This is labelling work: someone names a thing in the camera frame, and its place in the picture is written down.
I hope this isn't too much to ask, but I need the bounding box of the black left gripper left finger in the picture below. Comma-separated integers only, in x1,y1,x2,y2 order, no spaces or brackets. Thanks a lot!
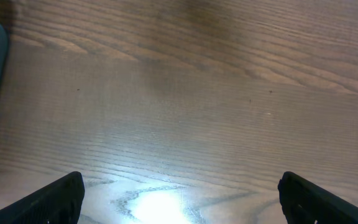
0,171,85,224

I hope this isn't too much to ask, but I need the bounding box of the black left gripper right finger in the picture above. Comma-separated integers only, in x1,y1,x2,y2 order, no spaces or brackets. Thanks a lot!
278,171,358,224

